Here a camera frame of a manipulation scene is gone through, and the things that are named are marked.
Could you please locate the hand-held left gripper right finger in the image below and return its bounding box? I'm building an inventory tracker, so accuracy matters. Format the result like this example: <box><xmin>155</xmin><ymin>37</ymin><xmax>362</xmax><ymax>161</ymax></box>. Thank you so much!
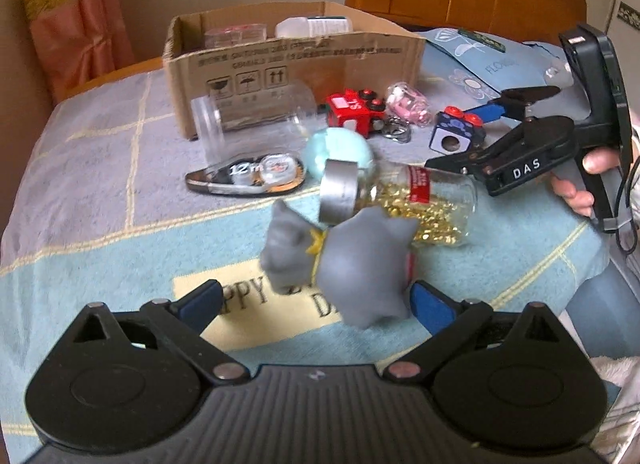
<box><xmin>382</xmin><ymin>280</ymin><xmax>565</xmax><ymax>381</ymax></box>

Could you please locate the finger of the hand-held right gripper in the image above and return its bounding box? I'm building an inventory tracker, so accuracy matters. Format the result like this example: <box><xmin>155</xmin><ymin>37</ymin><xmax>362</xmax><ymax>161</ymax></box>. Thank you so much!
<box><xmin>423</xmin><ymin>142</ymin><xmax>504</xmax><ymax>179</ymax></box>
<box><xmin>467</xmin><ymin>85</ymin><xmax>562</xmax><ymax>125</ymax></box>

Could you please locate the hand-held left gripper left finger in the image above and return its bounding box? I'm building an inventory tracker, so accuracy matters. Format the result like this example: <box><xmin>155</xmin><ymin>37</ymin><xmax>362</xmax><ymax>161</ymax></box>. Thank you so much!
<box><xmin>74</xmin><ymin>280</ymin><xmax>250</xmax><ymax>387</ymax></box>

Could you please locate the blue toy train car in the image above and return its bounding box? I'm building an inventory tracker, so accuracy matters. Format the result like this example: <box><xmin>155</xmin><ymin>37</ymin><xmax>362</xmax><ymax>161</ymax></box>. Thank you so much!
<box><xmin>429</xmin><ymin>106</ymin><xmax>487</xmax><ymax>155</ymax></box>

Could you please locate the glass bottle of gold pins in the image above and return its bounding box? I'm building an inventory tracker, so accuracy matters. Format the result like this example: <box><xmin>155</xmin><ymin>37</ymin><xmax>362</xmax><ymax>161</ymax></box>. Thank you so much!
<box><xmin>319</xmin><ymin>158</ymin><xmax>479</xmax><ymax>247</ymax></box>

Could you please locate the black correction tape dispenser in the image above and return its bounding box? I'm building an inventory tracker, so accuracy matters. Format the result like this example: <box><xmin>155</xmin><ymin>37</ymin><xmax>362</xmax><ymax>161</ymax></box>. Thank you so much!
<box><xmin>185</xmin><ymin>154</ymin><xmax>307</xmax><ymax>197</ymax></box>

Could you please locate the red toy train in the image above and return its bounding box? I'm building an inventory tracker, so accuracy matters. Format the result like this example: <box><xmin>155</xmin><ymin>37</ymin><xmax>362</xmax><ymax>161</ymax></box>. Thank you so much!
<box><xmin>324</xmin><ymin>88</ymin><xmax>389</xmax><ymax>137</ymax></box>

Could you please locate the clear plastic jar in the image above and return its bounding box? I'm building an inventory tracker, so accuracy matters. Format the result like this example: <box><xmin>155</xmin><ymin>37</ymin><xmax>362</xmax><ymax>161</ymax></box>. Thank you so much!
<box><xmin>190</xmin><ymin>78</ymin><xmax>319</xmax><ymax>165</ymax></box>

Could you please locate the cardboard box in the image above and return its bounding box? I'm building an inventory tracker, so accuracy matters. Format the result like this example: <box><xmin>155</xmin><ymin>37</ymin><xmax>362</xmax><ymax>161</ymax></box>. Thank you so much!
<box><xmin>162</xmin><ymin>0</ymin><xmax>427</xmax><ymax>141</ymax></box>

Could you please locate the person's right hand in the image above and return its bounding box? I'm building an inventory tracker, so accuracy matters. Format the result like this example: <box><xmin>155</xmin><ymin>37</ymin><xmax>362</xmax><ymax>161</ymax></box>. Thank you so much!
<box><xmin>550</xmin><ymin>147</ymin><xmax>637</xmax><ymax>217</ymax></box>

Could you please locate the light blue floral pillow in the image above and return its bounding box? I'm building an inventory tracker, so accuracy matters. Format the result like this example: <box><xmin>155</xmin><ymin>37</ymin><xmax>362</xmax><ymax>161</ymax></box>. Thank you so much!
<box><xmin>419</xmin><ymin>28</ymin><xmax>576</xmax><ymax>100</ymax></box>

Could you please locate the blue floral quilt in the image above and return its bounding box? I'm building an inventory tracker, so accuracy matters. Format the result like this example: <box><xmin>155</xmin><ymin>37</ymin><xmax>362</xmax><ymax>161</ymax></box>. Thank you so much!
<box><xmin>500</xmin><ymin>38</ymin><xmax>596</xmax><ymax>119</ymax></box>

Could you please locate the light blue ball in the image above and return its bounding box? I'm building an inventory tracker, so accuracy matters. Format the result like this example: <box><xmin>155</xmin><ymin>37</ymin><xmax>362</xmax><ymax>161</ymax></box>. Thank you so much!
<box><xmin>305</xmin><ymin>127</ymin><xmax>376</xmax><ymax>179</ymax></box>

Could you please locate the grey and blue checked blanket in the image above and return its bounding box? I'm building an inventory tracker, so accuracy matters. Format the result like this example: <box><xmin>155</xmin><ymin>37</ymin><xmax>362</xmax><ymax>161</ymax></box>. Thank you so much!
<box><xmin>0</xmin><ymin>51</ymin><xmax>612</xmax><ymax>464</ymax></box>

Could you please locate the white plastic bottle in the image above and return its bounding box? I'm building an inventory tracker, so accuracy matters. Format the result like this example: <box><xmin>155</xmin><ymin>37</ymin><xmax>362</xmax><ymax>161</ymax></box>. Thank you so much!
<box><xmin>274</xmin><ymin>16</ymin><xmax>355</xmax><ymax>38</ymax></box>

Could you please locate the white fluffy cloth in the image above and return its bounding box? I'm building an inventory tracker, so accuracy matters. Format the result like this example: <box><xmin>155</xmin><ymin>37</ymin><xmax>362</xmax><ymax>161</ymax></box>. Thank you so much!
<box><xmin>589</xmin><ymin>354</ymin><xmax>640</xmax><ymax>450</ymax></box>

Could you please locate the clear container with red label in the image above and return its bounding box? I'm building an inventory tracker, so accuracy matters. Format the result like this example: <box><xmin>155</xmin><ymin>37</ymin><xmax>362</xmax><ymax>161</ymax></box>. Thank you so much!
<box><xmin>203</xmin><ymin>24</ymin><xmax>266</xmax><ymax>47</ymax></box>

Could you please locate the pink and gold curtain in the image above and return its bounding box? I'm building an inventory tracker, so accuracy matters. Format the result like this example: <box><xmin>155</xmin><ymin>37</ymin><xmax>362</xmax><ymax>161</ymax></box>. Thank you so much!
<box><xmin>20</xmin><ymin>0</ymin><xmax>136</xmax><ymax>85</ymax></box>

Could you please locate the black cable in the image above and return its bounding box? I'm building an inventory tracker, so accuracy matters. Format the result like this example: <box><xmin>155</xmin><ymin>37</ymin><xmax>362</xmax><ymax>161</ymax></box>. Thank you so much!
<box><xmin>612</xmin><ymin>164</ymin><xmax>640</xmax><ymax>255</ymax></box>

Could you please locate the wooden bed rail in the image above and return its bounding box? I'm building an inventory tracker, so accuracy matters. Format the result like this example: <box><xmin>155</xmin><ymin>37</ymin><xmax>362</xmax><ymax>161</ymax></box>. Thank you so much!
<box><xmin>65</xmin><ymin>57</ymin><xmax>167</xmax><ymax>100</ymax></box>

